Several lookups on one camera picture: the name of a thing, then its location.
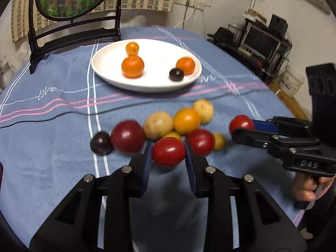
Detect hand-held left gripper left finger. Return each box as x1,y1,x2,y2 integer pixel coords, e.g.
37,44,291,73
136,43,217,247
30,142,154,252

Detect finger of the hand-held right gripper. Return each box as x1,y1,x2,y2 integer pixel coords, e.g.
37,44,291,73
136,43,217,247
251,115,315,137
231,127,321,158

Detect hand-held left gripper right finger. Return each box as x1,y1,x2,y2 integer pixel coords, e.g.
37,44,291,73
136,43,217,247
185,142,307,252

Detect white plate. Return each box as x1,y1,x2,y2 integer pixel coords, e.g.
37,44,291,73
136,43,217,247
91,39,202,93

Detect person's right hand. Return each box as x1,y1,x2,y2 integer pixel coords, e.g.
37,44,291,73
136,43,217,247
292,174,336,203

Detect red tomato middle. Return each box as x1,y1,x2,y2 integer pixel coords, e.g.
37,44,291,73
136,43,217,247
186,129,216,157

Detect small yellow fruit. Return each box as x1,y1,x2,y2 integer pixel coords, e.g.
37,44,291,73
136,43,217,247
161,131,182,141
212,133,226,151

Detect large red plum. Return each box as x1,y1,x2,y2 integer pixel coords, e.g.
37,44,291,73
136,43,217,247
110,120,146,154

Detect white plastic bucket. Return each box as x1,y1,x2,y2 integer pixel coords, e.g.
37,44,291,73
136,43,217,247
279,65,305,95

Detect tan round fruit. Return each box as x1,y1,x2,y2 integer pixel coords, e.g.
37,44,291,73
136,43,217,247
192,99,214,125
143,112,174,140

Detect dark purple plum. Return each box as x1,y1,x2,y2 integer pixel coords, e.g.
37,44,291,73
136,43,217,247
90,131,114,156
169,68,184,82

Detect black shelf rack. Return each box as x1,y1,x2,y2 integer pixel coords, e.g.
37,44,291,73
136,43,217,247
207,18,293,85

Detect black monitor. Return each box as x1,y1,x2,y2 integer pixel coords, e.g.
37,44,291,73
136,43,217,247
244,23,282,56

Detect black speaker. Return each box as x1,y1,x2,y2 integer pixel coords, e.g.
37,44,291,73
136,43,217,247
270,14,288,37

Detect blue plaid tablecloth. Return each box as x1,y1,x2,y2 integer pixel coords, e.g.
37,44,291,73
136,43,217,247
0,26,315,252

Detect small orange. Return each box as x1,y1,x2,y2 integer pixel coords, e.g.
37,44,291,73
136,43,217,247
125,42,140,56

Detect black picture stand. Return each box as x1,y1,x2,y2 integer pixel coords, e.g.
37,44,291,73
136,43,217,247
28,0,125,75

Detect white power cable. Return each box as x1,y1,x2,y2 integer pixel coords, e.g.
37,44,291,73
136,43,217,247
174,5,198,30

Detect white wall sockets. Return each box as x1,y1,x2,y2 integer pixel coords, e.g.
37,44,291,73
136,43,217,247
174,0,207,11

